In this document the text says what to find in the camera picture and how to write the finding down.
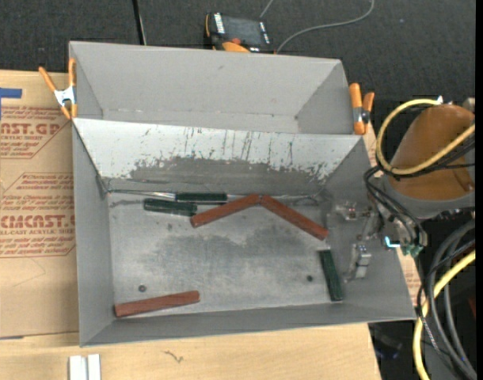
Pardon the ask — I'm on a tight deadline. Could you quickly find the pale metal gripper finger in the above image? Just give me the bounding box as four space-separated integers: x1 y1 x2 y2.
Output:
344 242 373 282
326 200 370 222

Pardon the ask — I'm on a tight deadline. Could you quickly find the dark green flat block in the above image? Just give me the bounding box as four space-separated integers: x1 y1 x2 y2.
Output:
318 249 344 303
174 192 229 205
143 197 199 218

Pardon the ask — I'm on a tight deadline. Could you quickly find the red-brown flat block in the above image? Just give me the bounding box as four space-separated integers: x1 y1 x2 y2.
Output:
189 193 263 229
259 194 330 241
113 290 201 318

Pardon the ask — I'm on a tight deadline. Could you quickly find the grey metal bin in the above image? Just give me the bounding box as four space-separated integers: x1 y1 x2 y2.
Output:
68 40 418 348

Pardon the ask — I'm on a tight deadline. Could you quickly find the brown cardboard board red print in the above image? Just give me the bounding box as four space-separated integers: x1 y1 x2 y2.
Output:
0 68 81 340

